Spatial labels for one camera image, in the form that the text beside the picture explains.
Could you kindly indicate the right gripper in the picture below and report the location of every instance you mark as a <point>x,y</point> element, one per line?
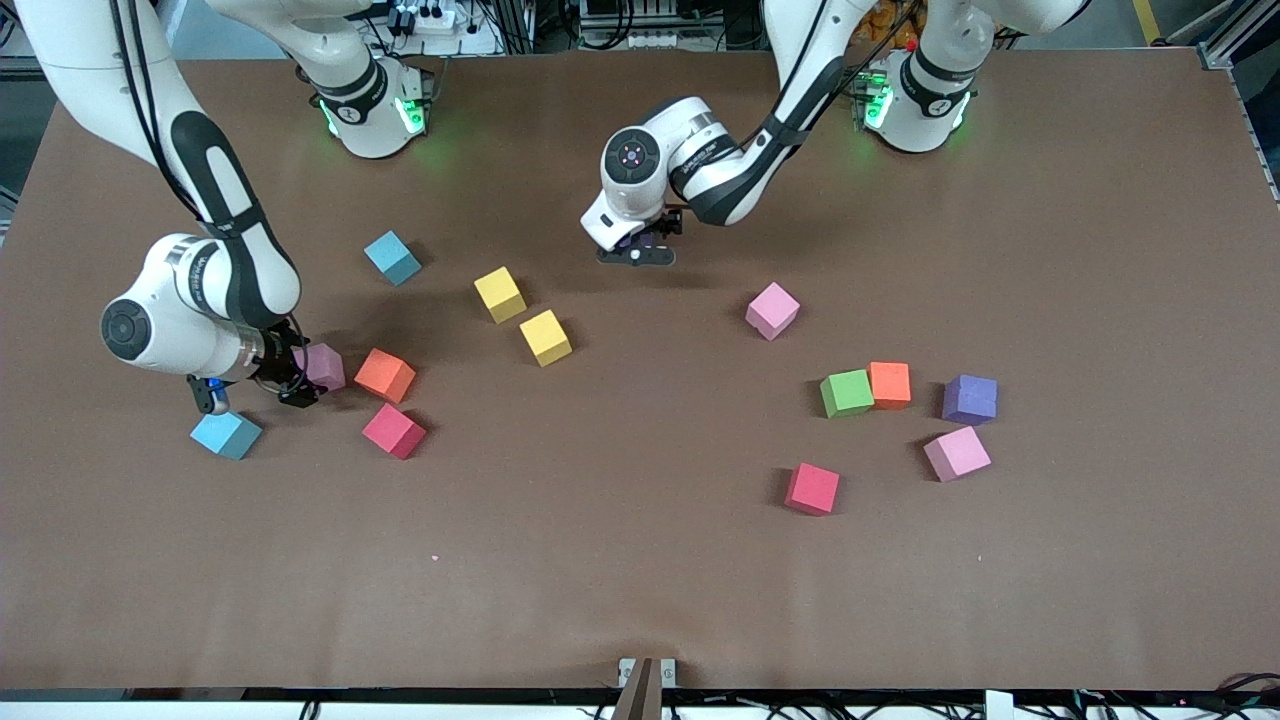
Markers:
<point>281,366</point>

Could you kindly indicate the white power strip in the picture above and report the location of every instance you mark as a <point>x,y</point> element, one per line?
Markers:
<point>655,40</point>
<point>432,18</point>

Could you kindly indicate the blue foam cube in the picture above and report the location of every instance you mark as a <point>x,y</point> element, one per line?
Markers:
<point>225,435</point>
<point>390,258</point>

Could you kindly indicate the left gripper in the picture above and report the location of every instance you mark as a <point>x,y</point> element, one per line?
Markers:
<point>668,222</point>

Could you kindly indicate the green foam cube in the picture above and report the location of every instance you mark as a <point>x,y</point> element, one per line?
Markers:
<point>847,393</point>

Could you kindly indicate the metal bracket with brown post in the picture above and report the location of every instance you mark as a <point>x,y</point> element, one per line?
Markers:
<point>640,690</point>

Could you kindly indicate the aluminium frame profile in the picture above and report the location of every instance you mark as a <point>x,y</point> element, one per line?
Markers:
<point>1235,35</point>

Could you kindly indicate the orange snack bags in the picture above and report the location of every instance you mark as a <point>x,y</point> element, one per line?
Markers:
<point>890,25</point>

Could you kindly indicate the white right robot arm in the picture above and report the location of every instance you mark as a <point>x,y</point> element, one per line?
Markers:
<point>200,290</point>

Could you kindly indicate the orange foam cube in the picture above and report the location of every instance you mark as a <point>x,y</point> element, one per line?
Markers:
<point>384,376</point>
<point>892,385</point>

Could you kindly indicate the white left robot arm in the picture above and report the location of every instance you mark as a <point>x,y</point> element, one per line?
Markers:
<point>700,160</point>

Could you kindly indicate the pink foam cube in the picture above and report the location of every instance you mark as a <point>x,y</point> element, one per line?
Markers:
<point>772,311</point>
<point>326,368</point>
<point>957,453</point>

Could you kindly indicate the yellow foam cube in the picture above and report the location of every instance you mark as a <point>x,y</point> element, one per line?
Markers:
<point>499,295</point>
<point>545,338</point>

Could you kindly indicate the red foam cube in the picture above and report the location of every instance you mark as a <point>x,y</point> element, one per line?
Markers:
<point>393,431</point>
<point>811,489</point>

